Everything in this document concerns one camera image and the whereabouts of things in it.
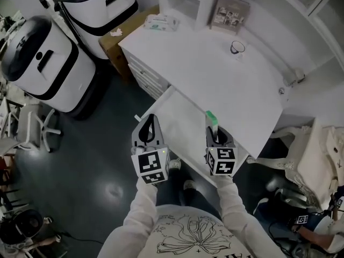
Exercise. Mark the person's right forearm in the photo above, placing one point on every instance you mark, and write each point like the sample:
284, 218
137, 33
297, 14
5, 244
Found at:
228, 197

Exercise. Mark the brown picture book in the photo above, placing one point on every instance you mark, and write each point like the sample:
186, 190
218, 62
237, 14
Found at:
229, 13

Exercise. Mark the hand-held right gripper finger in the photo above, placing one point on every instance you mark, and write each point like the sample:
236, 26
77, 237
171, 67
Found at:
209, 137
227, 137

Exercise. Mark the white dresser cabinet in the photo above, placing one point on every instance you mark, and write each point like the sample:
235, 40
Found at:
209, 71

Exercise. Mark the person's white printed shirt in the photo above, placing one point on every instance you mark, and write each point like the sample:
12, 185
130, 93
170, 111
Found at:
188, 232

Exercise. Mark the white black wheeled robot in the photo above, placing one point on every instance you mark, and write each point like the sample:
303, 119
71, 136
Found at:
45, 63
102, 12

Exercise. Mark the white wet wipes packet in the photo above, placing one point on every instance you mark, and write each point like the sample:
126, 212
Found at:
161, 22

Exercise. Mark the white shelf unit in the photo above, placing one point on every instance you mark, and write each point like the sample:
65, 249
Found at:
182, 1

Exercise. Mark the person's right shoe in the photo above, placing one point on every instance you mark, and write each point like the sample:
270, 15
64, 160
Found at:
189, 185

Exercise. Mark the white drawer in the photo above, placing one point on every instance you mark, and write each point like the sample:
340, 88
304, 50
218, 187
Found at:
185, 122

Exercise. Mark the white office chair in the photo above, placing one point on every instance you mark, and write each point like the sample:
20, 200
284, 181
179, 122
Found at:
29, 130

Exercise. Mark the person's shoe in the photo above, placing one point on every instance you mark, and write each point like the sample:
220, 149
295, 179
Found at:
189, 185
175, 164

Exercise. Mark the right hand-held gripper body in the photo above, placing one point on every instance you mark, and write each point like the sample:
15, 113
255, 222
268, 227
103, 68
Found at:
221, 161

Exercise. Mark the ornate cream chair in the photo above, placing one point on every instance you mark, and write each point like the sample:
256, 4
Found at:
314, 157

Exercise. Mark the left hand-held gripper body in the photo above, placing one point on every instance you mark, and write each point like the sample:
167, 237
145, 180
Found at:
151, 165

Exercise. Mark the brown cardboard box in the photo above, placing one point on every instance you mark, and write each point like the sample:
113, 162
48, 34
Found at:
113, 50

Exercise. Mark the person's left forearm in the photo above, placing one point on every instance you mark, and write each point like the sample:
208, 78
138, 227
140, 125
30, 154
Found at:
143, 206

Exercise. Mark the person's left shoe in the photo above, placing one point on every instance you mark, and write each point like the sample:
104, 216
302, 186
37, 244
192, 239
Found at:
175, 164

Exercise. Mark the small green white item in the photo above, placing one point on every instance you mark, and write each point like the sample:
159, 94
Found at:
212, 121

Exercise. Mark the crumpled white tissue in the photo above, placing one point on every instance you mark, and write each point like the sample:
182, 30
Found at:
116, 32

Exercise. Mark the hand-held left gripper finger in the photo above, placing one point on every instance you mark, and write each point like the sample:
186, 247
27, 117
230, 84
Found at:
137, 136
160, 134

